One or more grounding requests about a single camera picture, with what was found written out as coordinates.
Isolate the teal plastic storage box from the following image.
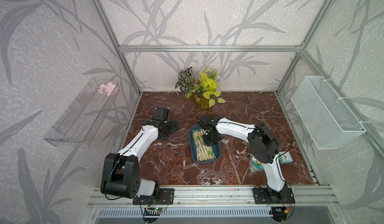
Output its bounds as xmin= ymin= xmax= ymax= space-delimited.
xmin=189 ymin=125 xmax=221 ymax=165

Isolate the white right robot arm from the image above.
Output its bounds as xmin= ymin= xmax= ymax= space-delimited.
xmin=198 ymin=115 xmax=287 ymax=193

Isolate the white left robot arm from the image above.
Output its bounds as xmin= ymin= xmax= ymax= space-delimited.
xmin=101 ymin=107 xmax=181 ymax=201

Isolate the artificial green potted plant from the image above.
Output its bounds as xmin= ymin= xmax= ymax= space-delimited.
xmin=175 ymin=67 xmax=227 ymax=110

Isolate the round canister with green label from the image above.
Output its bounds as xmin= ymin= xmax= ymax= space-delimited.
xmin=248 ymin=156 xmax=264 ymax=175

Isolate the pink artificial flower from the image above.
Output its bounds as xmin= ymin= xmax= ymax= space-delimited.
xmin=97 ymin=82 xmax=117 ymax=96

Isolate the small teal alarm clock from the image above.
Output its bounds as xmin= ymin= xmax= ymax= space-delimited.
xmin=279 ymin=151 xmax=294 ymax=164

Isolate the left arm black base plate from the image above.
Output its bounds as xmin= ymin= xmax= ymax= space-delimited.
xmin=133 ymin=188 xmax=175 ymax=206

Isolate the clear acrylic wall shelf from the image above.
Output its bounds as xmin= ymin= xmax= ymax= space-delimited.
xmin=43 ymin=77 xmax=121 ymax=147

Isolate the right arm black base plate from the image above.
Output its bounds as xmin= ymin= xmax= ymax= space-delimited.
xmin=252 ymin=185 xmax=296 ymax=205

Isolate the white wire mesh basket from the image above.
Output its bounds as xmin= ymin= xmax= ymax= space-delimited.
xmin=291 ymin=76 xmax=367 ymax=150

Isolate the aluminium front rail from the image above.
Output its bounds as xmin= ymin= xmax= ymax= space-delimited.
xmin=87 ymin=185 xmax=340 ymax=208

